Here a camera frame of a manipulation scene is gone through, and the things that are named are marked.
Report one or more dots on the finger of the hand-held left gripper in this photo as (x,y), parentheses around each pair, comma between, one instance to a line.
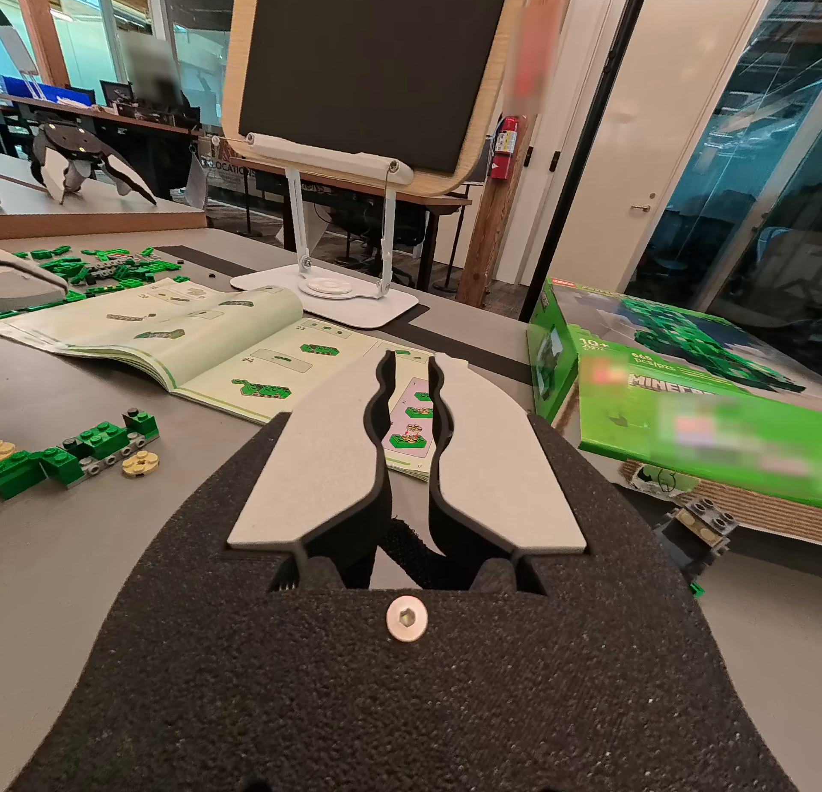
(25,282)

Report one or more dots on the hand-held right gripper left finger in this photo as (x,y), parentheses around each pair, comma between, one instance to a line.
(314,477)

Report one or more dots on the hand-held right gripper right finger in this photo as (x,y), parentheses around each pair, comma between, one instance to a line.
(494,484)

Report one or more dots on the pile of green bricks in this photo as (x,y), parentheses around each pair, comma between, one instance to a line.
(70,269)

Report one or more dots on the green brick instruction booklet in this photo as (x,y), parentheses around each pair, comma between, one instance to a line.
(192,343)

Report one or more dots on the wood-edged grey side desk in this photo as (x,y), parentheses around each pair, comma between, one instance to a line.
(128,211)

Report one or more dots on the long wooden top desk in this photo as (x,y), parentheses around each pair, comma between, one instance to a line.
(64,108)

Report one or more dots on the wooden top office desk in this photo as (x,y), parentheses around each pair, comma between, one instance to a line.
(443,200)

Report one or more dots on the spare black grey gripper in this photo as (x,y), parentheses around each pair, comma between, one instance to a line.
(70,147)

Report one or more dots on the tan round brick plate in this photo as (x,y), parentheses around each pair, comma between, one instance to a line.
(140,463)
(5,450)

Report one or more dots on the green black brick assembly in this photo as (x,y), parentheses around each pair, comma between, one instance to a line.
(96,439)

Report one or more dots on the blue storage bin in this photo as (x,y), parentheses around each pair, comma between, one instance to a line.
(32,87)

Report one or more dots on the green toy brick box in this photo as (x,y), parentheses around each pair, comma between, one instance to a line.
(642,355)

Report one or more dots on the black computer monitor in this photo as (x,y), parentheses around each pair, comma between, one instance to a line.
(115,94)

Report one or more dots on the small grey black brick assembly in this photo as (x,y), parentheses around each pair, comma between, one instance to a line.
(700,522)

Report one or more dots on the black office chair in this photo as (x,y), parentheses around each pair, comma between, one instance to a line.
(398,227)

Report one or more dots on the tan corrugated cardboard tray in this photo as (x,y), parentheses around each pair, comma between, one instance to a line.
(770,516)

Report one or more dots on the red fire extinguisher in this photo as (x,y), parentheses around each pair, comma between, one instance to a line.
(504,150)

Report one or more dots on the white door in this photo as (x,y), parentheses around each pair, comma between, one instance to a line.
(642,131)

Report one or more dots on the wood-framed black board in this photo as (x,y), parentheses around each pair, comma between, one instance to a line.
(372,67)

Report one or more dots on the wooden post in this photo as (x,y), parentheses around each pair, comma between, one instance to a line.
(494,240)

